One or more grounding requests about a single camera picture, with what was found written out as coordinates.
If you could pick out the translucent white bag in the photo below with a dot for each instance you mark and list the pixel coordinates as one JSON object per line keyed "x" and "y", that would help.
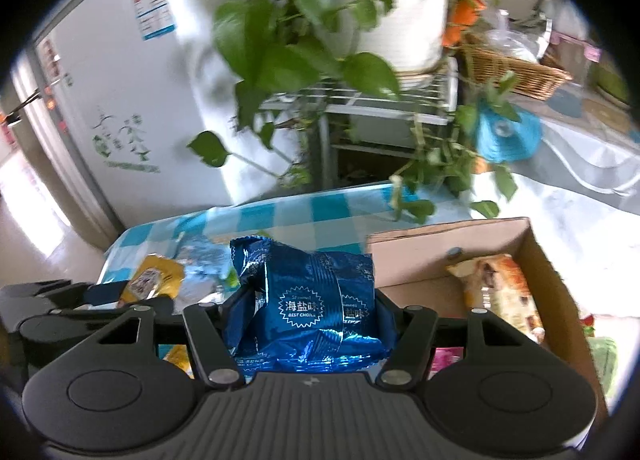
{"x": 512, "y": 45}

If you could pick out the pink snack packet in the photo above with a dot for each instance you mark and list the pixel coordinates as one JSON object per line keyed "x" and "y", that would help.
{"x": 445, "y": 359}

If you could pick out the white metal plant rack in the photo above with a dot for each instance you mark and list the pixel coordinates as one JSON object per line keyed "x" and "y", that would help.
{"x": 350, "y": 102}

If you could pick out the wicker basket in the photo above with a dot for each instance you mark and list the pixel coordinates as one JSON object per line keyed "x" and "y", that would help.
{"x": 510, "y": 72}

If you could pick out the dark blue snack packet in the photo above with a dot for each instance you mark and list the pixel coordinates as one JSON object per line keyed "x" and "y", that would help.
{"x": 310, "y": 305}

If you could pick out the blue grey round coaster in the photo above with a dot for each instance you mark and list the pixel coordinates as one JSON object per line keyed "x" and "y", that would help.
{"x": 565, "y": 102}

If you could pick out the green and red object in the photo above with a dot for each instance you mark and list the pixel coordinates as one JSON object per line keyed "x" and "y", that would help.
{"x": 605, "y": 360}

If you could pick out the green snack packet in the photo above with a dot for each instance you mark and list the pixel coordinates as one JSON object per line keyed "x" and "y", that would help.
{"x": 231, "y": 281}

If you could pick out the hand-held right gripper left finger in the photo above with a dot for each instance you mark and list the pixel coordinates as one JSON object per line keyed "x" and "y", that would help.
{"x": 235, "y": 312}

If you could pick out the woven round mat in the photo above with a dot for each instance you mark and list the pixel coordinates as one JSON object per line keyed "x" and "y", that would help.
{"x": 607, "y": 115}

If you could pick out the orange object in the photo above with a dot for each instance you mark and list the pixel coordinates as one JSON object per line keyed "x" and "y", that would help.
{"x": 465, "y": 14}

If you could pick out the cardboard box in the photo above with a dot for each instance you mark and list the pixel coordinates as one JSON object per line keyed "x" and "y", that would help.
{"x": 415, "y": 260}

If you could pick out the blue round object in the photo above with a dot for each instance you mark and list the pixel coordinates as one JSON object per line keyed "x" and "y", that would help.
{"x": 510, "y": 132}

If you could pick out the silver blue snack packet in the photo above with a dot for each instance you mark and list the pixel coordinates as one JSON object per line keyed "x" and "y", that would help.
{"x": 205, "y": 260}

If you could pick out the large white plant pot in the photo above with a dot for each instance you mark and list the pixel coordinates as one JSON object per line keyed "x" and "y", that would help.
{"x": 400, "y": 19}

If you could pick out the grey table cover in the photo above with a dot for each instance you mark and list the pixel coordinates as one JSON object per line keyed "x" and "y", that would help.
{"x": 575, "y": 159}

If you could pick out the pale yellow triangular snack packet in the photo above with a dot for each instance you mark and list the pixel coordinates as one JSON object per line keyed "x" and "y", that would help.
{"x": 175, "y": 359}

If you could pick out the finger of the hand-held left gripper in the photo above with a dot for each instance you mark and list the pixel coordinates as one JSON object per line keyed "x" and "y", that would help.
{"x": 102, "y": 292}

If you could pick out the green pothos plant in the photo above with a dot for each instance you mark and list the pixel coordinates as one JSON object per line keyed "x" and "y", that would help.
{"x": 260, "y": 24}

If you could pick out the blue checkered tablecloth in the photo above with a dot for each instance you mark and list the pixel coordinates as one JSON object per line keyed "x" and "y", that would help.
{"x": 300, "y": 212}

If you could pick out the mustard yellow snack packet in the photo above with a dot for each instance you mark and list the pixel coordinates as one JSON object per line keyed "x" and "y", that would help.
{"x": 160, "y": 275}

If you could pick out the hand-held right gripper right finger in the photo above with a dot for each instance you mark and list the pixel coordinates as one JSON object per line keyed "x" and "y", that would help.
{"x": 386, "y": 317}

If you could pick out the white refrigerator with tree print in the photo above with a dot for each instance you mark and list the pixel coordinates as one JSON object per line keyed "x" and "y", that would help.
{"x": 175, "y": 104}

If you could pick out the orange white snack packet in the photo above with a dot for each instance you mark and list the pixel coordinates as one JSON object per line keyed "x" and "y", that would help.
{"x": 500, "y": 285}

